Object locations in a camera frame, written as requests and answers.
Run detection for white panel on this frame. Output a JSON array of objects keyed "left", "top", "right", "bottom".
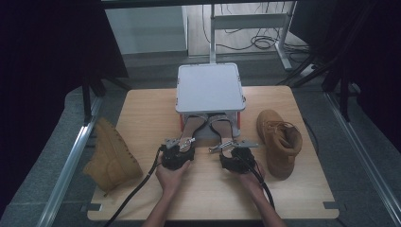
[{"left": 104, "top": 6, "right": 189, "bottom": 56}]

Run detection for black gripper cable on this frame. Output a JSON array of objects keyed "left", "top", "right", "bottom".
[
  {"left": 238, "top": 153, "right": 276, "bottom": 211},
  {"left": 103, "top": 145, "right": 167, "bottom": 227}
]

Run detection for dark curtain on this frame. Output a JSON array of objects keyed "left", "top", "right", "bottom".
[
  {"left": 288, "top": 0, "right": 401, "bottom": 149},
  {"left": 0, "top": 0, "right": 130, "bottom": 218}
]

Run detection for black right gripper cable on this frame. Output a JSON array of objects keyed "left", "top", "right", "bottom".
[{"left": 238, "top": 153, "right": 276, "bottom": 211}]

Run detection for black silver-strap sandal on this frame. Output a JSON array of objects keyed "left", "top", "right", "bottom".
[
  {"left": 179, "top": 113, "right": 210, "bottom": 154},
  {"left": 207, "top": 113, "right": 236, "bottom": 155}
]

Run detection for person's left hand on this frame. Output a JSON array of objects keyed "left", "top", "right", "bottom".
[{"left": 155, "top": 157, "right": 192, "bottom": 197}]

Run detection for white two-tier shoe rack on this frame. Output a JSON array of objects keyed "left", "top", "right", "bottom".
[{"left": 174, "top": 62, "right": 247, "bottom": 140}]

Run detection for person's right hand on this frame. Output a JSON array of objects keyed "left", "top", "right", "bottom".
[{"left": 235, "top": 160, "right": 268, "bottom": 197}]

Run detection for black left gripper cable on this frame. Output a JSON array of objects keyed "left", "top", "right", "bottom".
[{"left": 103, "top": 145, "right": 167, "bottom": 227}]

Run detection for black stand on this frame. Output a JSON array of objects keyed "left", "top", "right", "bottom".
[
  {"left": 80, "top": 74, "right": 134, "bottom": 126},
  {"left": 276, "top": 52, "right": 354, "bottom": 123}
]

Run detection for black floor cables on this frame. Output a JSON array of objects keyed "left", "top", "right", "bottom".
[{"left": 201, "top": 2, "right": 312, "bottom": 64}]

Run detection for aluminium rail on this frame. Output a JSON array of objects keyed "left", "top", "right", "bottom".
[
  {"left": 323, "top": 92, "right": 401, "bottom": 227},
  {"left": 36, "top": 96, "right": 104, "bottom": 227}
]

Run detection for tan lace-up boot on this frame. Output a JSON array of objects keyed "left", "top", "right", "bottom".
[
  {"left": 255, "top": 109, "right": 304, "bottom": 182},
  {"left": 82, "top": 116, "right": 144, "bottom": 194}
]

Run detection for white metal desk frame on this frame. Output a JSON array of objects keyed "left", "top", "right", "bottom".
[{"left": 209, "top": 0, "right": 298, "bottom": 72}]

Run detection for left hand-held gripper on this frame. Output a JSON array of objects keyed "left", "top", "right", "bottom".
[{"left": 161, "top": 137, "right": 197, "bottom": 171}]

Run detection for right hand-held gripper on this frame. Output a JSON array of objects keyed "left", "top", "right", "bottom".
[{"left": 219, "top": 140, "right": 259, "bottom": 174}]

